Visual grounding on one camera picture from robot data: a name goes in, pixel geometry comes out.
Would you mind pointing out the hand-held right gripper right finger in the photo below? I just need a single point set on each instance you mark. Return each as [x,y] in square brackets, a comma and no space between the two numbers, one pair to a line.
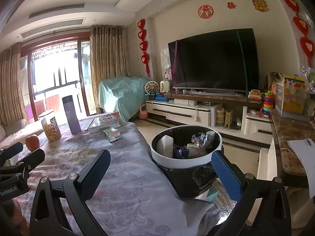
[226,174]

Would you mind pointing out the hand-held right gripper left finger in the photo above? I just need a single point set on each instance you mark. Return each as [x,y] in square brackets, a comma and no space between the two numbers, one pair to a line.
[98,169]

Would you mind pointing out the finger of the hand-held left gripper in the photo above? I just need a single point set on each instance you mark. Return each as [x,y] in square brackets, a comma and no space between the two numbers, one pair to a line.
[12,151]
[32,158]

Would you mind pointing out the clear plastic bag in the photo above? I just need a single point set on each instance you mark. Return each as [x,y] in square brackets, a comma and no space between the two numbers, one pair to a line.
[196,151]

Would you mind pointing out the white bin with black bag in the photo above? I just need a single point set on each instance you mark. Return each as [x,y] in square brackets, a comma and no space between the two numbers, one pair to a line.
[182,163]

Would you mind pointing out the blue plastic packet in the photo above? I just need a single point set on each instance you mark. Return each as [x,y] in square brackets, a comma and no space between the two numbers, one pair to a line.
[181,152]

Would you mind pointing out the person's left hand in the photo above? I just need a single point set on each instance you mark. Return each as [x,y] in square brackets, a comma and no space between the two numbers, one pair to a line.
[19,216]

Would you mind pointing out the red apple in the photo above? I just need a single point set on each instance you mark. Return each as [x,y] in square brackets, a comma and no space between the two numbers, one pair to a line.
[32,143]

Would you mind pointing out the pink striped sofa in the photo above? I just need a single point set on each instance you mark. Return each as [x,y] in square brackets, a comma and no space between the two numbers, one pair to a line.
[14,130]

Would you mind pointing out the clear jar of snack balls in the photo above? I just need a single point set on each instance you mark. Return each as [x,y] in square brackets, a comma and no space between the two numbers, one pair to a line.
[51,131]

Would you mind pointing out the green and white small box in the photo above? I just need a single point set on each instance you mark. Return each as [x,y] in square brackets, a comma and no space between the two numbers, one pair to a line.
[112,135]

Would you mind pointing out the red illustrated book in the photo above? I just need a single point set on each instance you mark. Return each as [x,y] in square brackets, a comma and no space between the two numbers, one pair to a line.
[104,123]

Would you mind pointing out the white round stool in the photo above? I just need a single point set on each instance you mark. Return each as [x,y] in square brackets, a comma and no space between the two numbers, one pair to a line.
[46,113]

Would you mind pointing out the yellow tin stack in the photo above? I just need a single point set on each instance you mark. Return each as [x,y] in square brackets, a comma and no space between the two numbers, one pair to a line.
[220,116]

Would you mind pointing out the purple thermos bottle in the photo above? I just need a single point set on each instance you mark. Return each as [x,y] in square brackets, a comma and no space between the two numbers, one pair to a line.
[71,115]

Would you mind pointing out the beige patterned curtain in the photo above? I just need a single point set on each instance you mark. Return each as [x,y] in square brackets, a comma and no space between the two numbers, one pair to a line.
[108,61]
[12,83]

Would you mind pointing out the marble top counter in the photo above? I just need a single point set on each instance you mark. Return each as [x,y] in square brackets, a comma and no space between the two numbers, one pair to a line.
[283,132]

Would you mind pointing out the pink kettlebell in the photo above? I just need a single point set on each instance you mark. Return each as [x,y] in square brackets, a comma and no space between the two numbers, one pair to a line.
[142,114]

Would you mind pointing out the wooden sliding glass door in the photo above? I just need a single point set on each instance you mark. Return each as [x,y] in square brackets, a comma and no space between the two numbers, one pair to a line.
[29,78]

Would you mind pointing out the teal cloth covered armchair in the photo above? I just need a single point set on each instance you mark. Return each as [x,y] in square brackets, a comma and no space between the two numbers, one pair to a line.
[118,95]

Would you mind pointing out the white paper sheets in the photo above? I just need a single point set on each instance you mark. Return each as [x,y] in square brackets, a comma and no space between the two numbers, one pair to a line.
[304,162]

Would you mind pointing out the white television cabinet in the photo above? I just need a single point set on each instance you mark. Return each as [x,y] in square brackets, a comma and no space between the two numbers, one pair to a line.
[172,113]

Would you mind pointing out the white flat box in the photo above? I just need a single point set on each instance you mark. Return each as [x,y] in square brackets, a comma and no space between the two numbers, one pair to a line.
[185,102]

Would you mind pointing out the orange toy phone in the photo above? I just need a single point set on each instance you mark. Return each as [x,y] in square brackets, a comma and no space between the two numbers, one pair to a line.
[255,96]

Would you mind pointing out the blue toy set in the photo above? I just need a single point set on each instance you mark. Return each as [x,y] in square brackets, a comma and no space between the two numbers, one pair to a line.
[162,98]

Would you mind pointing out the toy ferris wheel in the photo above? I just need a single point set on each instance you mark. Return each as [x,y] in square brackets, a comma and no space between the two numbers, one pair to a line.
[151,88]

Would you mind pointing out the yellow printed box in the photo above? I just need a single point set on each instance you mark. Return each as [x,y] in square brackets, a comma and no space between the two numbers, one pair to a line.
[290,95]

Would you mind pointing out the yellow green toy radio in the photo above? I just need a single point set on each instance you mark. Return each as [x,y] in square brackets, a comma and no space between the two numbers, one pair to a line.
[165,87]

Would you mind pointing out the black flat television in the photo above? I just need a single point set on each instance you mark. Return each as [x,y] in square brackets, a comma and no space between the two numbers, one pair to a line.
[214,61]

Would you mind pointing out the pink arched toy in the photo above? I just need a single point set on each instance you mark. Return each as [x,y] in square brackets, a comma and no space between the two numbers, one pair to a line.
[168,75]

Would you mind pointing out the red heart hanging decoration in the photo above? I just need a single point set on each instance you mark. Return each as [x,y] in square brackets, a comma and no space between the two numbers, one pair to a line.
[301,24]
[143,34]

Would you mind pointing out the ceiling air vent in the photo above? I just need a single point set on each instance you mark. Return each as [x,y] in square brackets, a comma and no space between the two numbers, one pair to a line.
[56,11]

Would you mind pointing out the round red wall sticker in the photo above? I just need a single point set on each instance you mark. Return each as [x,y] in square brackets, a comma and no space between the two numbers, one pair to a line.
[205,11]

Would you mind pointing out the small red wall sticker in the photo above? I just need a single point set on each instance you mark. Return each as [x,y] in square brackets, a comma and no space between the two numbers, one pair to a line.
[230,5]

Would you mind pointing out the yellow orange wall sticker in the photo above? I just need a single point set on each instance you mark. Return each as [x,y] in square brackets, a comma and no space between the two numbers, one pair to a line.
[260,4]

